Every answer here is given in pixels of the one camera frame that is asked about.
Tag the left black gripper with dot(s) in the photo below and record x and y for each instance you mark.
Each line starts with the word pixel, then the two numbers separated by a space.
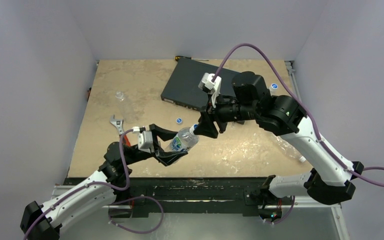
pixel 159 154

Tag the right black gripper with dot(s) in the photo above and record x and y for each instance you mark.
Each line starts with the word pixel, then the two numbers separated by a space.
pixel 214 119

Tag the clear plastic bottle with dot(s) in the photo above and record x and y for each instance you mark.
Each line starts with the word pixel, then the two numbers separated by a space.
pixel 268 96
pixel 183 141
pixel 124 105
pixel 287 149

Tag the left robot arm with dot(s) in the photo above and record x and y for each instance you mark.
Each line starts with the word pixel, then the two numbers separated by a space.
pixel 51 219

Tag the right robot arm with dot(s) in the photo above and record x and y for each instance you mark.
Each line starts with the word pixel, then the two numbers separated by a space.
pixel 330 180

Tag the black flat electronics box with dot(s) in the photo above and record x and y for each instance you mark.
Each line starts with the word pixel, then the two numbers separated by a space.
pixel 182 88

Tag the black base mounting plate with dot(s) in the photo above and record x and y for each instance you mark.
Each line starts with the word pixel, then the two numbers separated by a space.
pixel 201 195

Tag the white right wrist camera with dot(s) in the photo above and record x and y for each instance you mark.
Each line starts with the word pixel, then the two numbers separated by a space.
pixel 211 85

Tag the red handled adjustable wrench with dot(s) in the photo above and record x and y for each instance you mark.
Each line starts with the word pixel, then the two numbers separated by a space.
pixel 118 124

